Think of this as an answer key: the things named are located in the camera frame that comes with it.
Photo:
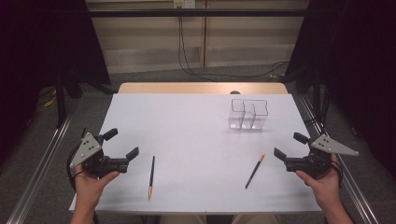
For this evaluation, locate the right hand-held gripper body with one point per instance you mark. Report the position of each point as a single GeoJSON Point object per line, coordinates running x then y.
{"type": "Point", "coordinates": [314, 163]}

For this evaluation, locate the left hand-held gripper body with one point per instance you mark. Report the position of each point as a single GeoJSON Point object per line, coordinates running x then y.
{"type": "Point", "coordinates": [93, 158]}

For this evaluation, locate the dark pencil with gold end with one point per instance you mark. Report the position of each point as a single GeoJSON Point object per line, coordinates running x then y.
{"type": "Point", "coordinates": [255, 170]}
{"type": "Point", "coordinates": [151, 175]}

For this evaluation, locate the clear plastic divided organizer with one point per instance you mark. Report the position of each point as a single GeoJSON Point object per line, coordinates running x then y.
{"type": "Point", "coordinates": [248, 115]}

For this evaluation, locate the person's right hand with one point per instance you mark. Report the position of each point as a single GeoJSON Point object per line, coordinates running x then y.
{"type": "Point", "coordinates": [327, 189]}

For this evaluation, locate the person's left hand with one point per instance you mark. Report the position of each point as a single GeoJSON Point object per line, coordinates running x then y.
{"type": "Point", "coordinates": [88, 193]}

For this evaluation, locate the black metal stand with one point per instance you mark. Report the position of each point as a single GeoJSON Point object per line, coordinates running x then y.
{"type": "Point", "coordinates": [317, 96]}
{"type": "Point", "coordinates": [60, 102]}

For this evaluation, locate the white table sheet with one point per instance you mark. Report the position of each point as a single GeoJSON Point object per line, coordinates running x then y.
{"type": "Point", "coordinates": [199, 155]}

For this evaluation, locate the black curtain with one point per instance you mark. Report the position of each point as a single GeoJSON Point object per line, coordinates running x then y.
{"type": "Point", "coordinates": [358, 62]}
{"type": "Point", "coordinates": [46, 46]}

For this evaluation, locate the white power outlet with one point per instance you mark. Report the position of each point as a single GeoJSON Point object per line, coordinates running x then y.
{"type": "Point", "coordinates": [184, 3]}

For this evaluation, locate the metal floor rail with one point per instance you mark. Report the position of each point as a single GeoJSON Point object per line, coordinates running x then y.
{"type": "Point", "coordinates": [40, 168]}
{"type": "Point", "coordinates": [351, 186]}

